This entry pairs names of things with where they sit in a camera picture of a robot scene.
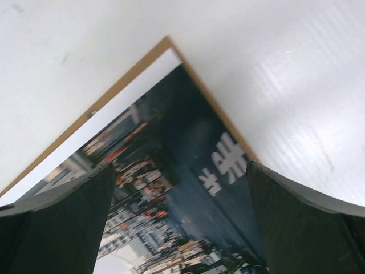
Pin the street photo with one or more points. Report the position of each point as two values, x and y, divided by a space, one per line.
181 201

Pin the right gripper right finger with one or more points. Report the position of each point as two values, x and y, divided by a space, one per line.
304 230

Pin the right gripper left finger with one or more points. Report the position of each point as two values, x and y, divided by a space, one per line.
59 230

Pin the brown backing board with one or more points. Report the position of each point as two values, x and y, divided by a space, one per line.
140 67

